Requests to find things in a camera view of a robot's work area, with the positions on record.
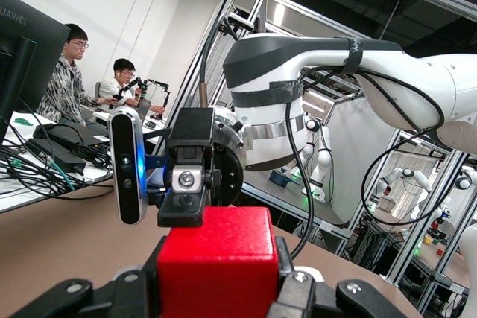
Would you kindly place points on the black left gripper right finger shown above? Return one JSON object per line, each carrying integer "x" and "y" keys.
{"x": 305, "y": 295}

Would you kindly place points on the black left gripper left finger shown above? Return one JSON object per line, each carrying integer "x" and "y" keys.
{"x": 123, "y": 295}

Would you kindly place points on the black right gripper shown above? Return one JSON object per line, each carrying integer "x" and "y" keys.
{"x": 227, "y": 169}

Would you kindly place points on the red wooden block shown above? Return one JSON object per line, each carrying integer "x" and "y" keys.
{"x": 220, "y": 258}

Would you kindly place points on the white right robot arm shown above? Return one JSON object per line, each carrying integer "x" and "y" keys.
{"x": 410, "y": 72}

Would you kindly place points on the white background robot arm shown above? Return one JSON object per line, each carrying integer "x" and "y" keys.
{"x": 421, "y": 178}

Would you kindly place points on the blue pot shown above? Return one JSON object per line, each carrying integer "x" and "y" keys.
{"x": 279, "y": 177}

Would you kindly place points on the background seated person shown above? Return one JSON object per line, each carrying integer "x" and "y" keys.
{"x": 385, "y": 202}

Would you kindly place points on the white desk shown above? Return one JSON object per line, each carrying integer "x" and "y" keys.
{"x": 33, "y": 200}

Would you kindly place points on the black power adapter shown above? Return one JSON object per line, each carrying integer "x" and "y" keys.
{"x": 74, "y": 133}
{"x": 56, "y": 156}

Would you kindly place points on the person in white shirt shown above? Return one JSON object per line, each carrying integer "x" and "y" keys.
{"x": 123, "y": 70}

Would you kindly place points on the white partition panel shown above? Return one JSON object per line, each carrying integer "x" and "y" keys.
{"x": 350, "y": 139}

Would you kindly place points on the person in patterned shirt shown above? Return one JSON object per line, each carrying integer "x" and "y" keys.
{"x": 63, "y": 87}

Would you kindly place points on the green curved object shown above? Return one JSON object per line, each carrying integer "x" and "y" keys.
{"x": 23, "y": 121}

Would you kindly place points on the black Huawei monitor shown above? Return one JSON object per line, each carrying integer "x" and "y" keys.
{"x": 33, "y": 35}

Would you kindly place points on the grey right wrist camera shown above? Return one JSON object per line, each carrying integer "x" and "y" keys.
{"x": 128, "y": 169}

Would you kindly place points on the black frame-mounted camera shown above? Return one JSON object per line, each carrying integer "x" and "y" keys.
{"x": 240, "y": 22}

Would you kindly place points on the silver aluminium frame post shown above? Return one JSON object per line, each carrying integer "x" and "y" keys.
{"x": 223, "y": 9}

